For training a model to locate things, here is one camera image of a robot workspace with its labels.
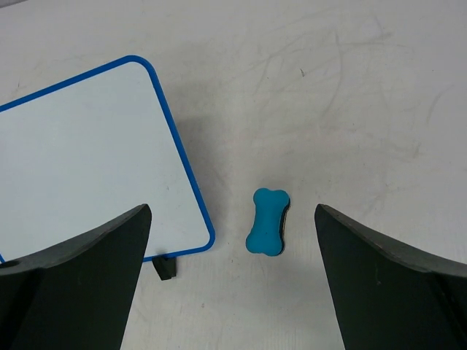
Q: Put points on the blue framed whiteboard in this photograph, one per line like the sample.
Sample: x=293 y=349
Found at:
x=81 y=152

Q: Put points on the blue whiteboard eraser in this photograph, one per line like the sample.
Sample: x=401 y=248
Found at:
x=266 y=235

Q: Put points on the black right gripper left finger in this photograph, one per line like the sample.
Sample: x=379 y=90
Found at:
x=76 y=294

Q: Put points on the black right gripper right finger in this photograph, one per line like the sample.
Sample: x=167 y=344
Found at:
x=388 y=294

